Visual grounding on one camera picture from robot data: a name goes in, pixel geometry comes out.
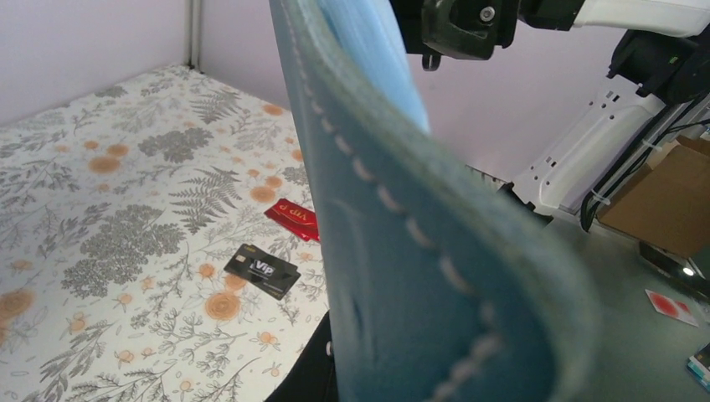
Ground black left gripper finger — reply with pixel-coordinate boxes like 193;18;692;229
265;312;339;402

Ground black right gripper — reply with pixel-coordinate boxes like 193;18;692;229
389;0;520;71

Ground black credit card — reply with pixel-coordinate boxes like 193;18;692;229
224;244;301;301

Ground red credit card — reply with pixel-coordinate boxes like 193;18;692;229
264;198;321;242

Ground blue card holder wallet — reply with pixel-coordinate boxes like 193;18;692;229
270;1;599;401

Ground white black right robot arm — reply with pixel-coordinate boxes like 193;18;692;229
392;1;709;220

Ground brown cardboard box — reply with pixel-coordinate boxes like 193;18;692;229
598;137;709;258

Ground red white paper on floor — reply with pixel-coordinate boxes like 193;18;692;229
645;289;698;327

